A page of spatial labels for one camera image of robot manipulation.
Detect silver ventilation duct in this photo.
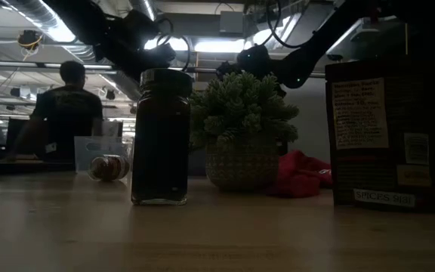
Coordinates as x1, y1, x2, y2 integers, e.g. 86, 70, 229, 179
4, 0, 143, 101

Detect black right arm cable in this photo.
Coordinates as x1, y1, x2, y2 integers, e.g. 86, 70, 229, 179
265, 0, 316, 50

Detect clear plastic container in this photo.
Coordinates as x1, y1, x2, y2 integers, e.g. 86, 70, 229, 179
74, 135, 132, 175

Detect red cloth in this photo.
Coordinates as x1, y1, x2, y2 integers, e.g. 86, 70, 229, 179
266, 150, 334, 199

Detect grey ceiling junction box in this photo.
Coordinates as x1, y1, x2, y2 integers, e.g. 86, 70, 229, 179
219, 11, 245, 34

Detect person seated in dark top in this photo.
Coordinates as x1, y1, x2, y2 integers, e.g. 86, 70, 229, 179
8, 60, 104, 163

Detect long ceiling light bar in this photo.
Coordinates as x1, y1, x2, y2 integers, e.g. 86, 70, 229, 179
0, 60, 326, 79

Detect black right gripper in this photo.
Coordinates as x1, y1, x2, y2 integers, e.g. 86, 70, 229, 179
215, 44, 279, 82

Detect dark labelled spice pouch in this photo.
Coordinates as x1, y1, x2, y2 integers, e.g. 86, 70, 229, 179
325, 59, 435, 214

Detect artificial succulent in woven pot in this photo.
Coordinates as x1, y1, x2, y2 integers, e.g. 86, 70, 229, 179
189, 71, 301, 192

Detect yellow cable reel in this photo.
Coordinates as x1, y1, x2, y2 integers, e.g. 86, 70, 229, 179
17, 29, 44, 52

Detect black computer monitor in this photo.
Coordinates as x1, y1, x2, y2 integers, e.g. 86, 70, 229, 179
5, 119, 33, 156

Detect small round red spice jar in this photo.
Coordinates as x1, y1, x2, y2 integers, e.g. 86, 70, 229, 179
88, 153, 131, 182

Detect tall dark glass spice jar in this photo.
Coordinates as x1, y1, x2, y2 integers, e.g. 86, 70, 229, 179
131, 67, 195, 207

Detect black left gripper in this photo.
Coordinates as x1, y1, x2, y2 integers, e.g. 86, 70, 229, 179
140, 42, 177, 73

